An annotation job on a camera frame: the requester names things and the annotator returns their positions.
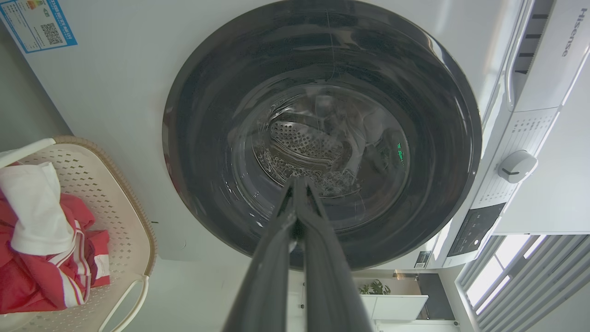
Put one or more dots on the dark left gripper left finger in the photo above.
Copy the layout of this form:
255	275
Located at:
267	286

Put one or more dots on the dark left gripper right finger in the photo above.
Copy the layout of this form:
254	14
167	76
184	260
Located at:
327	286

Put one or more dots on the cream perforated laundry basket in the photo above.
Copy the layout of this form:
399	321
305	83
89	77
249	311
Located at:
115	207

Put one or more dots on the green potted plant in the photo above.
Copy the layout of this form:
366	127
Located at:
375	288

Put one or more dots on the white cabinet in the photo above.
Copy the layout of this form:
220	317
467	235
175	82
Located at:
396	306

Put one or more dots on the small text sticker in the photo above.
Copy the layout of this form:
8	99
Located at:
422	259

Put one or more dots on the black washer display panel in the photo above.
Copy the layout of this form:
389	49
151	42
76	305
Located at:
474	230

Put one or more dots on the round dark glass washer door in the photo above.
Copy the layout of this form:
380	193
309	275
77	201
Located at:
207	138

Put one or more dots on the grey window blinds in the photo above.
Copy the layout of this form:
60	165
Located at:
544	286

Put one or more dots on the white washer control knob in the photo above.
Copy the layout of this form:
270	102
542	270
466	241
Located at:
516	166

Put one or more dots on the red garment with white stripes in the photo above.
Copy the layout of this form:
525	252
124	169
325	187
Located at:
37	281

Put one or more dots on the white front-load washing machine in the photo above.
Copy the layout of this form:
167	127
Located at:
115	92

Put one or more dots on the blue-edged energy label sticker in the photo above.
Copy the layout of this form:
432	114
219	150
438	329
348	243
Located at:
37	25

